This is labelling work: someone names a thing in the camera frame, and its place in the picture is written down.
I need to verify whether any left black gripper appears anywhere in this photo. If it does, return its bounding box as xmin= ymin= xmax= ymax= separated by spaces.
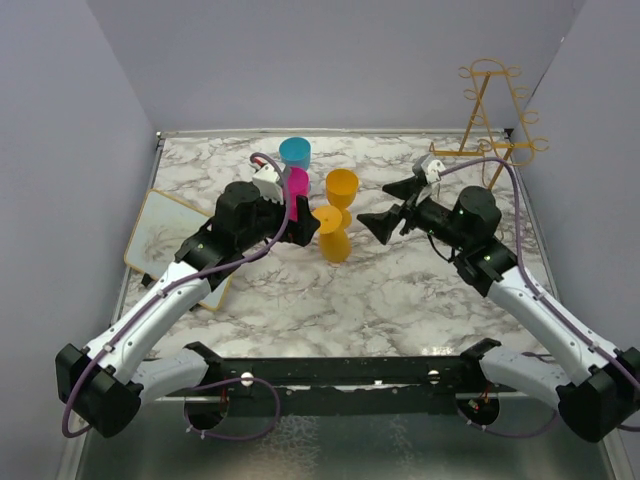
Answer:
xmin=238 ymin=187 xmax=320 ymax=252

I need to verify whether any gold wire glass rack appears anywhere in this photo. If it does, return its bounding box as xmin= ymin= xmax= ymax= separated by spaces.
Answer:
xmin=429 ymin=58 xmax=549 ymax=167

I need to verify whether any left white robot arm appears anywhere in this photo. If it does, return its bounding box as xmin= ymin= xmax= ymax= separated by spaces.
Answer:
xmin=55 ymin=181 xmax=320 ymax=438

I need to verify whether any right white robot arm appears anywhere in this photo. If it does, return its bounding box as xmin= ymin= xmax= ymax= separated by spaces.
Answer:
xmin=357 ymin=178 xmax=639 ymax=443

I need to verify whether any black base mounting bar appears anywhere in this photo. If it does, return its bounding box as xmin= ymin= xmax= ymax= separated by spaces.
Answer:
xmin=196 ymin=356 xmax=489 ymax=417

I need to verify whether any pink plastic wine glass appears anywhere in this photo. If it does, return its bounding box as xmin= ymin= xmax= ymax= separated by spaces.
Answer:
xmin=285 ymin=166 xmax=310 ymax=221

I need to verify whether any yellow wine glass front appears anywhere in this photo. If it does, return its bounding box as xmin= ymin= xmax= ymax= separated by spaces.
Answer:
xmin=326 ymin=169 xmax=359 ymax=228

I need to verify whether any small whiteboard wooden frame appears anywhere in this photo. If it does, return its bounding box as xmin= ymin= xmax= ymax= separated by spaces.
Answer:
xmin=124 ymin=189 xmax=211 ymax=288

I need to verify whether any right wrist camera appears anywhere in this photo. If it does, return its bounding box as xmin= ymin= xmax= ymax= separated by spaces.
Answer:
xmin=412 ymin=153 xmax=446 ymax=187

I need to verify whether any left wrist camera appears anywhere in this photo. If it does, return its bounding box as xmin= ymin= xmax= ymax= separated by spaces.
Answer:
xmin=250 ymin=159 xmax=284 ymax=204

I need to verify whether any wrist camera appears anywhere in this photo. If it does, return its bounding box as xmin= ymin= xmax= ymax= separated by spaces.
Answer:
xmin=250 ymin=159 xmax=284 ymax=204
xmin=412 ymin=153 xmax=446 ymax=187

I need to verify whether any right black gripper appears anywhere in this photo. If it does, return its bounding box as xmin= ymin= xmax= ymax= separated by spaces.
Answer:
xmin=358 ymin=176 xmax=470 ymax=252

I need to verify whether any blue plastic wine glass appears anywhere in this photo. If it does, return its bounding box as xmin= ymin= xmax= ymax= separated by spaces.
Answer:
xmin=278 ymin=137 xmax=312 ymax=170

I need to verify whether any yellow wine glass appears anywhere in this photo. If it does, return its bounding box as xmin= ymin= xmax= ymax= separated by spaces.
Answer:
xmin=312 ymin=205 xmax=351 ymax=263
xmin=326 ymin=169 xmax=359 ymax=228

